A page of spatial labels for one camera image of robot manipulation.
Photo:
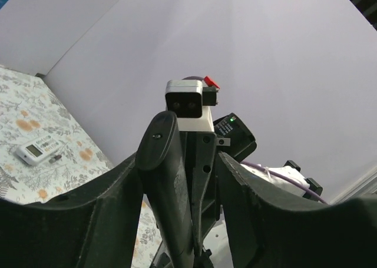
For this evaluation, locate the floral table mat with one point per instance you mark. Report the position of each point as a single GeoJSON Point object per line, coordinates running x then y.
{"type": "Point", "coordinates": [30, 110]}

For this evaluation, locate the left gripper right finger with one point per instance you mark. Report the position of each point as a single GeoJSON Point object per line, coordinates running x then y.
{"type": "Point", "coordinates": [270, 227]}

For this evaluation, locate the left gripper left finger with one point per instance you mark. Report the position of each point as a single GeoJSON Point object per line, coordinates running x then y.
{"type": "Point", "coordinates": [94, 225]}

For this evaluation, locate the black remote control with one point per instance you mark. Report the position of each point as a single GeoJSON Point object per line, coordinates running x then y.
{"type": "Point", "coordinates": [159, 161]}

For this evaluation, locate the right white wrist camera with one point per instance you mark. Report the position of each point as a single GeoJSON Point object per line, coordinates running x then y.
{"type": "Point", "coordinates": [191, 99]}

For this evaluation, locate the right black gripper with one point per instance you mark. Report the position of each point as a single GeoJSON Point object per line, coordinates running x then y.
{"type": "Point", "coordinates": [199, 156]}

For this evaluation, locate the black battery near remote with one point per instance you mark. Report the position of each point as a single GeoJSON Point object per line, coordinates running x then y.
{"type": "Point", "coordinates": [55, 159]}

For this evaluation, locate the white air conditioner remote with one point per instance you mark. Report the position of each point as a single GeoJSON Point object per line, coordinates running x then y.
{"type": "Point", "coordinates": [38, 150]}

